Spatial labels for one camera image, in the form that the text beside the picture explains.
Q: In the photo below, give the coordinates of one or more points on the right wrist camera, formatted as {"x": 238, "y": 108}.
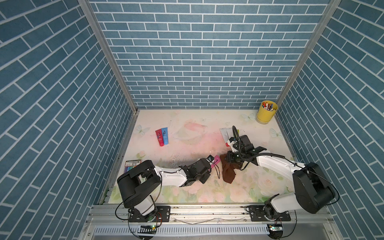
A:
{"x": 236, "y": 142}

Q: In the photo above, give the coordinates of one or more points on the white pink-cap toothpaste tube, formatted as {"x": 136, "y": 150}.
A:
{"x": 227, "y": 133}

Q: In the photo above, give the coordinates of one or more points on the red toothpaste tube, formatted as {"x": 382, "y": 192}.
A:
{"x": 159, "y": 135}

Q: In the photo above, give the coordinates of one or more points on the colourful card on table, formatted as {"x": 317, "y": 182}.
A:
{"x": 131, "y": 164}

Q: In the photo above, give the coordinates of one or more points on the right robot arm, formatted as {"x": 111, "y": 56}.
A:
{"x": 312, "y": 191}

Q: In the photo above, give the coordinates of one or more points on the yellow cup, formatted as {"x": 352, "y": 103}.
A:
{"x": 263, "y": 116}

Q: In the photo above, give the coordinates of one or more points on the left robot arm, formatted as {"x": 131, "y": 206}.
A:
{"x": 137, "y": 184}

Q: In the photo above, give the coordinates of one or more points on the magenta toothpaste tube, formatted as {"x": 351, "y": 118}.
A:
{"x": 215, "y": 162}

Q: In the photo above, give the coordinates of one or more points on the brown cloth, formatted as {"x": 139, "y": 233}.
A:
{"x": 228, "y": 169}

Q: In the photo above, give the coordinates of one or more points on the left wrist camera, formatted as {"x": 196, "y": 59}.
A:
{"x": 210, "y": 158}

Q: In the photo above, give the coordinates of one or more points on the blue toothpaste tube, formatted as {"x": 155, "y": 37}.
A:
{"x": 165, "y": 136}

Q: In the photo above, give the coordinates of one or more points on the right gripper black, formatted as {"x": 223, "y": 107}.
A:
{"x": 230, "y": 159}

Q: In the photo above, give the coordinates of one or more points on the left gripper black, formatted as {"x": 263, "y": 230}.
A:
{"x": 207, "y": 176}

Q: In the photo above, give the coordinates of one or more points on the pens in cup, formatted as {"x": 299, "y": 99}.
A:
{"x": 268, "y": 106}

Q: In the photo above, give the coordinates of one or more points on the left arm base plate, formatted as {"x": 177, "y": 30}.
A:
{"x": 158, "y": 214}

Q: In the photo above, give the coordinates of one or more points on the aluminium front rail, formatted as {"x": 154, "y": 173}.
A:
{"x": 111, "y": 214}

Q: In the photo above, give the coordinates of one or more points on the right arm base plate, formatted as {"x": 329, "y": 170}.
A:
{"x": 262, "y": 213}

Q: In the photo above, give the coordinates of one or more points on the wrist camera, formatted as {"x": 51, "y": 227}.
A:
{"x": 236, "y": 142}
{"x": 210, "y": 158}

